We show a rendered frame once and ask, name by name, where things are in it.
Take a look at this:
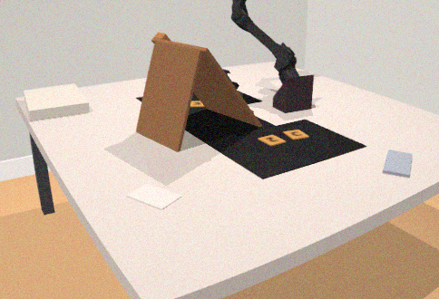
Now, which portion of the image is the white flat card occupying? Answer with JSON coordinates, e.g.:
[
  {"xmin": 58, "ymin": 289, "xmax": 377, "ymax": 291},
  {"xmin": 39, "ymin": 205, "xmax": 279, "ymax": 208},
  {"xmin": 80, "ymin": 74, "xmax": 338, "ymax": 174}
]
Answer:
[{"xmin": 127, "ymin": 184, "xmax": 182, "ymax": 210}]

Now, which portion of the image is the cream flat block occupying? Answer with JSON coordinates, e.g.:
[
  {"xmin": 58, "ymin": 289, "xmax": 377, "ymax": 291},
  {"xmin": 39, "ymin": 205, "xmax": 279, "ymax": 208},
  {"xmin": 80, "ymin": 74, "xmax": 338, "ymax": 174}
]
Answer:
[{"xmin": 24, "ymin": 84, "xmax": 90, "ymax": 121}]

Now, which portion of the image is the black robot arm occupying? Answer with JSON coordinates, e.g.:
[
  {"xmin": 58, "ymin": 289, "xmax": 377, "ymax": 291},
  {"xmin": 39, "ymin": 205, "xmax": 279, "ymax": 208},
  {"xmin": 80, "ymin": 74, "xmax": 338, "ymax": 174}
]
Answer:
[{"xmin": 231, "ymin": 0, "xmax": 299, "ymax": 83}]

